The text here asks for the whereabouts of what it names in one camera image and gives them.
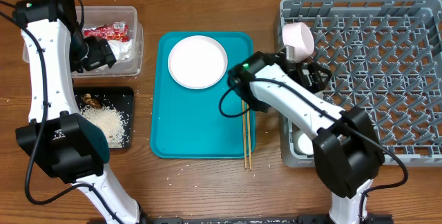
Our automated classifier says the pile of rice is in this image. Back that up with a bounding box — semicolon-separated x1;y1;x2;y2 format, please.
80;106;128;149

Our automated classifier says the red snack wrapper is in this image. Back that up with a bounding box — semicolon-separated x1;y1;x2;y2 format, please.
83;21;130;42

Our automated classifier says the large white plate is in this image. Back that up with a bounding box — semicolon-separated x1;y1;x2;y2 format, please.
168;35;228;90

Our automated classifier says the black food waste tray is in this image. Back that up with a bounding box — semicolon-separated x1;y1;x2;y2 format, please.
74;86;135;150

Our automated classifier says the grey dishwasher rack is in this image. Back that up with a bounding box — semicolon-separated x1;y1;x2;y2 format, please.
276;0;441;167

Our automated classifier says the teal serving tray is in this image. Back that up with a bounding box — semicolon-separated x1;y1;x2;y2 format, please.
151;32;244;159

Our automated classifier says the clear plastic waste bin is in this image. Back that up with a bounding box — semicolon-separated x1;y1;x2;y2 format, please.
22;6;144;80

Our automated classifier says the brown food scrap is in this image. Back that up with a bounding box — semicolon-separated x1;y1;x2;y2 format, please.
81;93;102;109

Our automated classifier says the white napkin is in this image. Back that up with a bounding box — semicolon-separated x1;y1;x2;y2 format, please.
108;39;133;62

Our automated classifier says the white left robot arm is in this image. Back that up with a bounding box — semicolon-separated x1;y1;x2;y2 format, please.
8;0;150;223

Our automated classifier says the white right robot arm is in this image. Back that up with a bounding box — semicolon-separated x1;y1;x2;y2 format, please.
227;48;409;223

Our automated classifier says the pink bowl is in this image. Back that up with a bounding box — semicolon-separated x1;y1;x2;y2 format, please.
282;22;315;63

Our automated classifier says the white cup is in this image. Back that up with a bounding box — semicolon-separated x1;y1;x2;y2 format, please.
292;130;314;156

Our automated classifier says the wooden chopstick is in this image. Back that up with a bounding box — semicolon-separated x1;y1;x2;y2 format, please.
246;104;252;170
241;100;248;169

